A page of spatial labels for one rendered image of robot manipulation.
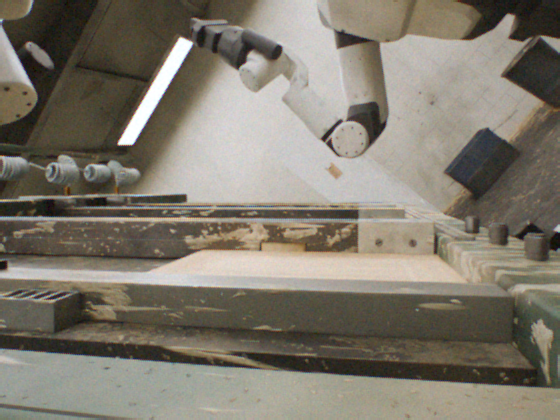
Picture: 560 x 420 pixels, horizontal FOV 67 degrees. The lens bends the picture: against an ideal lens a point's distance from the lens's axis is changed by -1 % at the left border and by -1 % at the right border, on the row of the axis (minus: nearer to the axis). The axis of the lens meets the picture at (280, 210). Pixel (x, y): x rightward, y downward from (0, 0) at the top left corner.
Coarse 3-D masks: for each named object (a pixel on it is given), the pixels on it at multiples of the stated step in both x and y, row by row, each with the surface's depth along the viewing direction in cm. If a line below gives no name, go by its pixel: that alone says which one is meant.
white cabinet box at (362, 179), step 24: (288, 144) 457; (312, 144) 450; (312, 168) 454; (336, 168) 448; (360, 168) 441; (384, 168) 491; (336, 192) 452; (360, 192) 445; (384, 192) 439; (408, 192) 432
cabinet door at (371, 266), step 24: (168, 264) 63; (192, 264) 63; (216, 264) 65; (240, 264) 64; (264, 264) 64; (288, 264) 64; (312, 264) 64; (336, 264) 64; (360, 264) 64; (384, 264) 64; (408, 264) 62; (432, 264) 61
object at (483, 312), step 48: (0, 288) 44; (48, 288) 43; (96, 288) 42; (144, 288) 41; (192, 288) 40; (240, 288) 39; (288, 288) 39; (336, 288) 39; (384, 288) 38; (432, 288) 38; (480, 288) 38; (384, 336) 37; (432, 336) 36; (480, 336) 36
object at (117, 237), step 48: (0, 240) 86; (48, 240) 84; (96, 240) 82; (144, 240) 80; (192, 240) 79; (240, 240) 77; (288, 240) 75; (336, 240) 74; (384, 240) 72; (432, 240) 71
